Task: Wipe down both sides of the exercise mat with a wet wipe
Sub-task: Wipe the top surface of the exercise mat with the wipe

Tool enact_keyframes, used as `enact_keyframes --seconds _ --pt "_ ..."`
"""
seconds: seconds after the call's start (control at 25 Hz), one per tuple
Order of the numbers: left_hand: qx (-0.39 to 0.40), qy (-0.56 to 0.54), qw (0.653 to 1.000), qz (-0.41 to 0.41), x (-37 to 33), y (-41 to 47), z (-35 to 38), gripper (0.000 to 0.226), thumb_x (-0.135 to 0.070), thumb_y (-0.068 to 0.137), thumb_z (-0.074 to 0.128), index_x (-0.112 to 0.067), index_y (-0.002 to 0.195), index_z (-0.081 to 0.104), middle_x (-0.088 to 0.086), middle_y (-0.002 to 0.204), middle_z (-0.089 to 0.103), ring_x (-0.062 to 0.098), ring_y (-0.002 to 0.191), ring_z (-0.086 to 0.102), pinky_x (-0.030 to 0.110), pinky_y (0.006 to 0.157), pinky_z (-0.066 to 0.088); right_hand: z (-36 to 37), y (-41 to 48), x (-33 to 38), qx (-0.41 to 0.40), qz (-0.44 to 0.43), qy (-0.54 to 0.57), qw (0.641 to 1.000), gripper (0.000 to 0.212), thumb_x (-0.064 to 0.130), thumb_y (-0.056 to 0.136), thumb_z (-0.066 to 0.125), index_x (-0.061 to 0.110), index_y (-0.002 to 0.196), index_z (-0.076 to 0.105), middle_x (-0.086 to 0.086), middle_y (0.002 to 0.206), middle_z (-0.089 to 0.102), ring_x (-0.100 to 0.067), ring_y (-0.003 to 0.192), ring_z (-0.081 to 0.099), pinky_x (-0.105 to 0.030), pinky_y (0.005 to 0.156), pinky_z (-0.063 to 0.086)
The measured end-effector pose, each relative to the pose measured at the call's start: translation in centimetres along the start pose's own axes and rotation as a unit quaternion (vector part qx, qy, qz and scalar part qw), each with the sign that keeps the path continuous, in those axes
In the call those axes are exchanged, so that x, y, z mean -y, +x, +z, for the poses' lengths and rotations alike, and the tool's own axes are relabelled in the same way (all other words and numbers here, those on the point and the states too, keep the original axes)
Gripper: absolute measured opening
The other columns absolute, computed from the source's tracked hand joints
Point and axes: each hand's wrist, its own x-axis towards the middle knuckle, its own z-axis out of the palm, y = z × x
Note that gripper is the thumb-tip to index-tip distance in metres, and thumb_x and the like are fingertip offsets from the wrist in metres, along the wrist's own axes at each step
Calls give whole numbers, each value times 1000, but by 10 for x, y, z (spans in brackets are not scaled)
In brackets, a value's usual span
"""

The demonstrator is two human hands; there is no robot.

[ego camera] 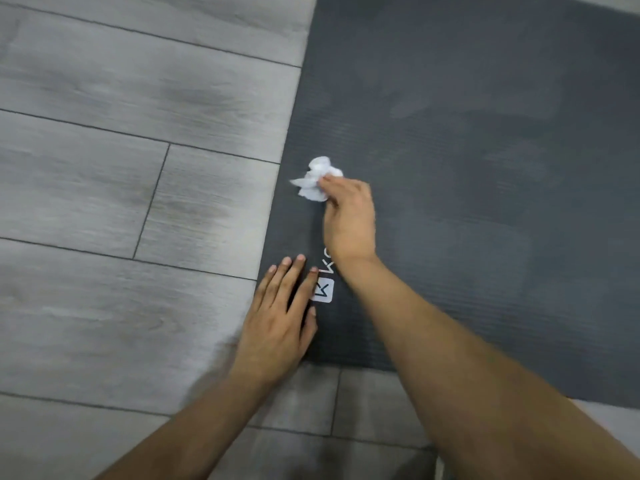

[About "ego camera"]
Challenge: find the person's right hand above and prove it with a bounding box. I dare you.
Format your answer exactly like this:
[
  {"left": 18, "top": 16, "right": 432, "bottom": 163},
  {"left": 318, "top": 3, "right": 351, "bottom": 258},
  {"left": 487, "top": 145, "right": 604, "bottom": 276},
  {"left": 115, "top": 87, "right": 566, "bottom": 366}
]
[{"left": 317, "top": 174, "right": 379, "bottom": 265}]

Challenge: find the person's left hand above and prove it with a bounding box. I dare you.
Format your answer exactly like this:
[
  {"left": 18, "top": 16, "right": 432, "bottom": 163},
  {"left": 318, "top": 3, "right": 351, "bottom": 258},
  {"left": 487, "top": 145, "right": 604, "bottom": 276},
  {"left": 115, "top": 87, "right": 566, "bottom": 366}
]
[{"left": 229, "top": 254, "right": 320, "bottom": 391}]

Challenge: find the white wipe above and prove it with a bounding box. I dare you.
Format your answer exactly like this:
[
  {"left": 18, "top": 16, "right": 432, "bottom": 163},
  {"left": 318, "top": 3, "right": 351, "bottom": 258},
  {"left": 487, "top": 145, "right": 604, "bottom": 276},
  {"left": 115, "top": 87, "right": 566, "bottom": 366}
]
[{"left": 289, "top": 156, "right": 345, "bottom": 203}]

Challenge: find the dark grey yoga mat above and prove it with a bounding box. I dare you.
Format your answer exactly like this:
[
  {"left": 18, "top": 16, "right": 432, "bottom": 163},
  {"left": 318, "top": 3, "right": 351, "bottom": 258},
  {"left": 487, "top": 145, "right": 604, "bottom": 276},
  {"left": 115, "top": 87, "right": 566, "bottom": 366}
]
[{"left": 255, "top": 0, "right": 640, "bottom": 411}]

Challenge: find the person's left forearm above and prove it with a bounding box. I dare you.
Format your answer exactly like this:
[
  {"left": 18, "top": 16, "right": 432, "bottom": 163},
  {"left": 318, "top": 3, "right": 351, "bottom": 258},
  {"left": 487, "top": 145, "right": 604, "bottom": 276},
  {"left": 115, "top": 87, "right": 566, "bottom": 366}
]
[{"left": 95, "top": 367, "right": 273, "bottom": 480}]

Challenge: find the person's right forearm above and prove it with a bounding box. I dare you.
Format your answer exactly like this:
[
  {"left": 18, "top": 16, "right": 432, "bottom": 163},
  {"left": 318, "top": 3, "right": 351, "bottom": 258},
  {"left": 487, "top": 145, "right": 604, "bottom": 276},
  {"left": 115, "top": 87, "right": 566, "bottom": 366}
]
[{"left": 339, "top": 253, "right": 640, "bottom": 480}]

